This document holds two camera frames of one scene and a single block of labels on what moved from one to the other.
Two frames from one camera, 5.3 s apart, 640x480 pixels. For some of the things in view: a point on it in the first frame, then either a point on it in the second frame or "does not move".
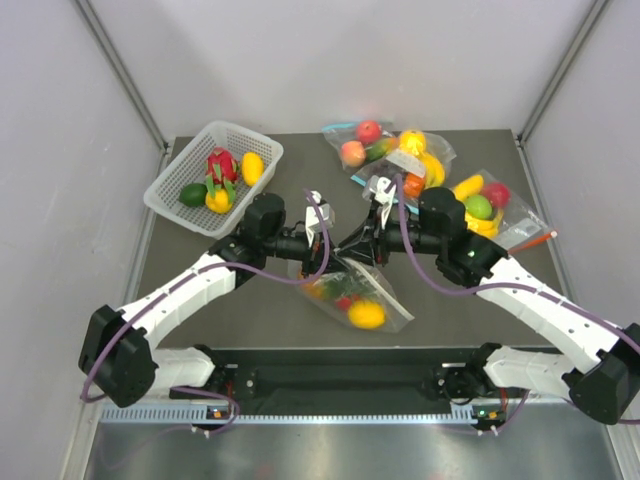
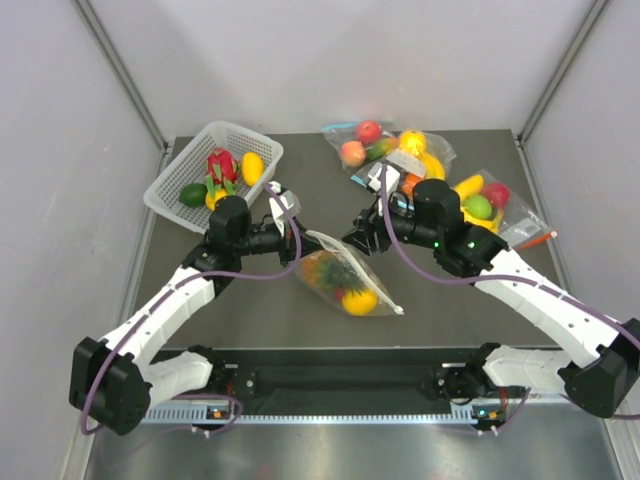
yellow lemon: [366, 314] to [359, 301]
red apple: [369, 131] does not move
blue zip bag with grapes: [417, 163] does not move
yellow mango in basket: [252, 168] does not move
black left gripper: [314, 257] to [288, 244]
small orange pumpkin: [413, 185] does not move
